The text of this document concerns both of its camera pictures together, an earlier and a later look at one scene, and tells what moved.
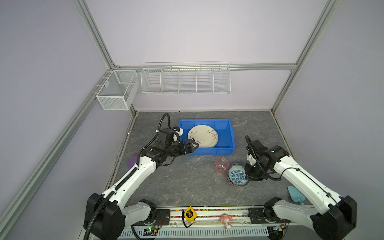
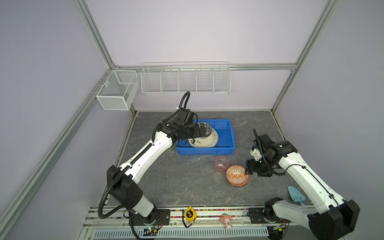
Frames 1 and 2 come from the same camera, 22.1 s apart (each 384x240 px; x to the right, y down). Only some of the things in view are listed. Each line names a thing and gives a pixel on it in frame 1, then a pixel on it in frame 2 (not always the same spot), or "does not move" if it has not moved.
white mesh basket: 117,92 does not move
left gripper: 184,150 -> 197,132
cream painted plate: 205,136 does not move
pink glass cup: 222,165 does not move
